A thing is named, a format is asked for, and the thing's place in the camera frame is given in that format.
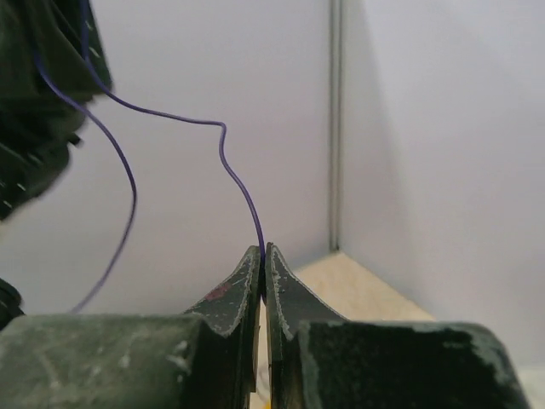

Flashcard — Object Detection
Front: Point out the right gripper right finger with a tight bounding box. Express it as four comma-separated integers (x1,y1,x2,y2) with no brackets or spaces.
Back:
264,244,530,409

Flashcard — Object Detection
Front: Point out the left corner aluminium post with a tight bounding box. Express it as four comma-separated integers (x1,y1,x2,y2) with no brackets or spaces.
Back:
329,0,342,252

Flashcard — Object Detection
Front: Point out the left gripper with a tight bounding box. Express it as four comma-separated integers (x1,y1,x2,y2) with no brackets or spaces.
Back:
1,1,112,220

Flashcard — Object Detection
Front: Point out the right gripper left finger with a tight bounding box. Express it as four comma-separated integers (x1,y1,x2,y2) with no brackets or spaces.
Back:
1,246,261,408

